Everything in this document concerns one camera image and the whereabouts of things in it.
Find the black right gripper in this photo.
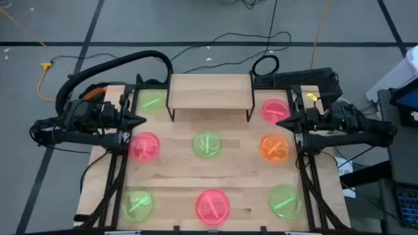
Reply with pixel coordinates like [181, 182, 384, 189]
[276, 97, 319, 134]

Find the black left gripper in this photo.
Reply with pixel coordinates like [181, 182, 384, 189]
[103, 95, 147, 133]

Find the pink translucent plastic plate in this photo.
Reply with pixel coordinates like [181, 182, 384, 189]
[261, 99, 291, 126]
[129, 132, 161, 163]
[195, 189, 231, 227]

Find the green translucent plastic plate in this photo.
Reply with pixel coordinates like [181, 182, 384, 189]
[191, 130, 223, 160]
[268, 184, 303, 219]
[139, 89, 168, 115]
[121, 188, 156, 223]

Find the orange translucent plastic plate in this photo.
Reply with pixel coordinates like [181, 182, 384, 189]
[259, 133, 291, 165]

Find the wooden shelf with black legs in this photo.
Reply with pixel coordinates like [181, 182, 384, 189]
[165, 73, 256, 122]

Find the white paper sheet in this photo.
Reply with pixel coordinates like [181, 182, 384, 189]
[333, 156, 356, 199]

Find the dark grey cart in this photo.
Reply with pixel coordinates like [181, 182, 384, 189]
[377, 87, 418, 187]

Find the black box with blue panel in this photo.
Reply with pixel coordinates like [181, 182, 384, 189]
[390, 78, 418, 129]

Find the white plastic bin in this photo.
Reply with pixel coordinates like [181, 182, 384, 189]
[365, 44, 418, 102]

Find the black keyboard with blue keys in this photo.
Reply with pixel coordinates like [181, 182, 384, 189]
[394, 187, 418, 229]

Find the orange ribbed cable sleeve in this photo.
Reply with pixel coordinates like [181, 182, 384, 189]
[83, 86, 108, 101]

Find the black corrugated conduit hose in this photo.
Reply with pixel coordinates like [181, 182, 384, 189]
[54, 49, 174, 115]

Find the black aluminium table frame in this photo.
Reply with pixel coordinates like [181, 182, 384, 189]
[73, 83, 352, 235]

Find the coiled black cable loop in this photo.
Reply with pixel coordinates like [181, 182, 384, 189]
[251, 54, 280, 76]

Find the straight black floor cable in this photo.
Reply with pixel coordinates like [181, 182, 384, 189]
[264, 0, 278, 56]

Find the long black floor cable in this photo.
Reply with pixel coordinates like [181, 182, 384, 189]
[169, 31, 291, 74]

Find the yellow extension cord with plug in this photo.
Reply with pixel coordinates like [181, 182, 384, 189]
[37, 61, 57, 102]

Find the black cable tangle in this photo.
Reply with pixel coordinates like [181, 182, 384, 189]
[240, 0, 262, 10]

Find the thin yellow floor cable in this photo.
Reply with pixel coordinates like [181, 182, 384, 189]
[0, 7, 72, 75]

